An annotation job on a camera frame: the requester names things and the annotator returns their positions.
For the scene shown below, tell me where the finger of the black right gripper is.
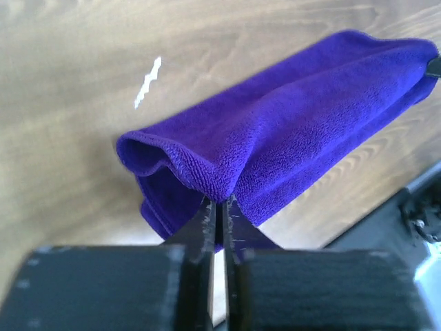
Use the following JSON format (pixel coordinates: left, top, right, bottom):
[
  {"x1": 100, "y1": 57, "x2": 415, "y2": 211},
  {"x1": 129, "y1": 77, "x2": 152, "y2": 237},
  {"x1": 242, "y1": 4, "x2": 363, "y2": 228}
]
[{"x1": 425, "y1": 56, "x2": 441, "y2": 78}]

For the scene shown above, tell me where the purple towel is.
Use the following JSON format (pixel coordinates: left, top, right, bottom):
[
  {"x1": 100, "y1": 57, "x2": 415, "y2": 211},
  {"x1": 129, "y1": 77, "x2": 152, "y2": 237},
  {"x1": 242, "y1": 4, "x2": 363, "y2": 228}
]
[{"x1": 116, "y1": 30, "x2": 439, "y2": 239}]

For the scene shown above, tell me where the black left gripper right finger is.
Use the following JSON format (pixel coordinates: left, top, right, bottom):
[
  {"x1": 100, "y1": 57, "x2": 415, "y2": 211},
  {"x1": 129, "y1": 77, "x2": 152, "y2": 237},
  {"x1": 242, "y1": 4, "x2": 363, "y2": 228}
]
[{"x1": 222, "y1": 197, "x2": 434, "y2": 330}]

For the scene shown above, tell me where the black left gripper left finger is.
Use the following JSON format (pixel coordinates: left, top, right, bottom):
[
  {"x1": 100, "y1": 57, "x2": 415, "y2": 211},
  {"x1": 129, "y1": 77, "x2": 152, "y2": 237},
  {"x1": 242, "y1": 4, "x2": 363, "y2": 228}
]
[{"x1": 1, "y1": 199, "x2": 216, "y2": 330}]

